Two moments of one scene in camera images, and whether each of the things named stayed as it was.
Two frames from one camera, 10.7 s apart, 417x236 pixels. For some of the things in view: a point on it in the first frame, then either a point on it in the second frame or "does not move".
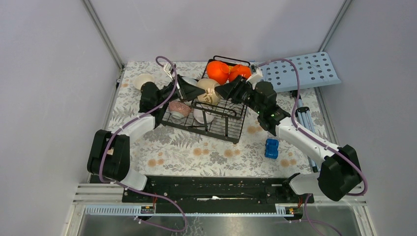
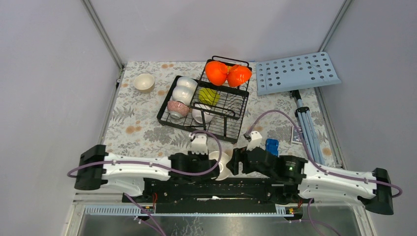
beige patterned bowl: (210, 97) to (224, 171)
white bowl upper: (191, 80) does not move
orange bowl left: (218, 71) does not move
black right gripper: (233, 89) to (239, 155)
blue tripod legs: (304, 120) does not move
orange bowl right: (234, 71) does not move
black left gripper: (188, 92) to (191, 156)
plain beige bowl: (140, 78) does not move
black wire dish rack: (220, 108) does not move
